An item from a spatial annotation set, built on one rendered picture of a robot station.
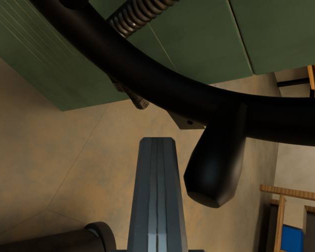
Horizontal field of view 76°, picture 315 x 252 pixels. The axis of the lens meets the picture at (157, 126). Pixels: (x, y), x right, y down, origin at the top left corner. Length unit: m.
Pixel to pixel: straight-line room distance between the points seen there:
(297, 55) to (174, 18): 0.17
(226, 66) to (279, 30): 0.08
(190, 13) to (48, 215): 0.81
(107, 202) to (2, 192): 0.41
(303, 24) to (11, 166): 0.82
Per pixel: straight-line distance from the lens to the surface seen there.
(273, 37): 0.31
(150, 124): 1.15
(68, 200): 0.92
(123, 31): 0.21
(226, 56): 0.33
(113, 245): 0.86
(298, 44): 0.32
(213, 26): 0.32
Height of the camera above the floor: 0.81
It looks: 43 degrees down
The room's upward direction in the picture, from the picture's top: 88 degrees clockwise
